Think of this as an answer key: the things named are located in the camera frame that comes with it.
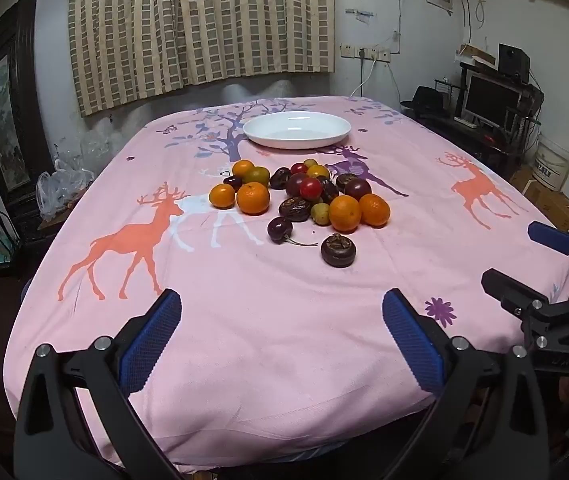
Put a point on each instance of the purple cherry tomato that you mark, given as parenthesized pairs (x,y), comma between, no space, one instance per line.
(357,189)
(293,186)

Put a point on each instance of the dark desk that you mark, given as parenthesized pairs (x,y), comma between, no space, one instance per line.
(469,140)

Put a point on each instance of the computer monitor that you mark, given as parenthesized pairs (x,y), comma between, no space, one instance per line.
(489,100)

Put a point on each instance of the orange tangerine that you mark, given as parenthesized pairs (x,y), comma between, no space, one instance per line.
(344,213)
(222,196)
(374,210)
(243,167)
(253,198)

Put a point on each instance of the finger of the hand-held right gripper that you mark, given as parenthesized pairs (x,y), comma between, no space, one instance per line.
(509,290)
(552,240)

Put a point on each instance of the dark framed picture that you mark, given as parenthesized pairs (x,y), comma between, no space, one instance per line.
(7,110)

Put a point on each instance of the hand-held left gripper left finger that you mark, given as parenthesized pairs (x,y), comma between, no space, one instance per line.
(152,345)

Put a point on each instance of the dark red cherry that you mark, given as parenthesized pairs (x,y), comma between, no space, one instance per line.
(233,182)
(279,229)

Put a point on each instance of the red cherry tomato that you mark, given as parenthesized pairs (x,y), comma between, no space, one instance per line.
(298,168)
(309,188)

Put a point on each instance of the dark mangosteen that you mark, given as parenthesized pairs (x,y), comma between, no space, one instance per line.
(338,250)

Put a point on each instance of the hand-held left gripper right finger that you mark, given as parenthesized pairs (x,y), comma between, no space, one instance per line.
(414,340)

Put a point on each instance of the white plastic bucket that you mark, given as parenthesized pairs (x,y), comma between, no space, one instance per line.
(554,162)

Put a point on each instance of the white wall socket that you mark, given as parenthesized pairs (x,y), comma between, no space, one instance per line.
(348,50)

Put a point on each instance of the black speaker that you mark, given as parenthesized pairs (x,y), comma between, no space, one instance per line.
(513,62)

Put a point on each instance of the pink deer printed tablecloth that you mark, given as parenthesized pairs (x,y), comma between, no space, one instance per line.
(264,310)

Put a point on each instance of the clear plastic bags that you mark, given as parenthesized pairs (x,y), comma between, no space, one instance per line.
(59,185)

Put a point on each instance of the black hat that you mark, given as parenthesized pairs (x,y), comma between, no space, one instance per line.
(427,101)

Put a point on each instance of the orange yellow cherry tomato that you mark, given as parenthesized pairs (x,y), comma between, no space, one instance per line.
(318,171)

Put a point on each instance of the dark brown water chestnut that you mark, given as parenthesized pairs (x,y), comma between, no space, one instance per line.
(294,208)
(279,178)
(328,191)
(347,180)

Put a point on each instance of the white oval plate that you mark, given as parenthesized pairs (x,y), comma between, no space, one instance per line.
(297,130)

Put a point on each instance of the beige checked curtain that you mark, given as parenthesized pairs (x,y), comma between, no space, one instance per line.
(189,25)

